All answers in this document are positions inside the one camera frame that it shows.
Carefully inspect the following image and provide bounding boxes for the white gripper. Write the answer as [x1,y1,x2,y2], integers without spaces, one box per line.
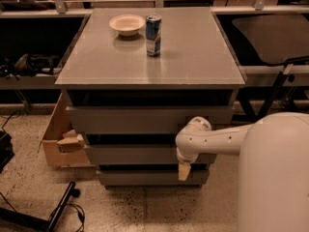
[176,148,198,181]

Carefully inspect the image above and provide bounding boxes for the grey drawer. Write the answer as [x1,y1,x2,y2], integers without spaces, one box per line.
[98,170,210,186]
[66,106,233,134]
[84,143,220,166]

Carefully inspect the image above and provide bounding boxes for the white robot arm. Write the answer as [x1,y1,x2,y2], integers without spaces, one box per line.
[176,112,309,232]

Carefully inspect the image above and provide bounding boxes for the grey bottom drawer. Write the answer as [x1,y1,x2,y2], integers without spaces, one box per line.
[98,170,210,186]

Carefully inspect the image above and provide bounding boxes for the grey drawer cabinet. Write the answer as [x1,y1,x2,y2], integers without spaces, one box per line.
[56,7,245,174]

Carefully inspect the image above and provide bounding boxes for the grey top drawer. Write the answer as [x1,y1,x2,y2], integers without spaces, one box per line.
[66,106,233,134]

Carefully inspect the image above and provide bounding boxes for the cardboard box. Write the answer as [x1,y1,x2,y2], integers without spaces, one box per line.
[42,96,90,167]

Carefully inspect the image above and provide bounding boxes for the blue silver drink can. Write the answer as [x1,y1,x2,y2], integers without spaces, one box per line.
[146,14,161,56]

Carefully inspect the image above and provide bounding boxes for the white bowl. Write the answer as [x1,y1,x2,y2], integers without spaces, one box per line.
[109,14,145,37]

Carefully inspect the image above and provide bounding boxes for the black case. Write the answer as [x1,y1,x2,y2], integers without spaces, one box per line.
[0,130,14,173]

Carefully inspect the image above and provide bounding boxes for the black stand leg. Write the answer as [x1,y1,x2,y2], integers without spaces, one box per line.
[0,182,80,232]

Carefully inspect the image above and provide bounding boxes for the black cable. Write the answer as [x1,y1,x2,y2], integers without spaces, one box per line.
[47,203,86,232]

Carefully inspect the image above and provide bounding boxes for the metal shelf rail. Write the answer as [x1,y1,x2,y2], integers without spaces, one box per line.
[0,73,58,90]

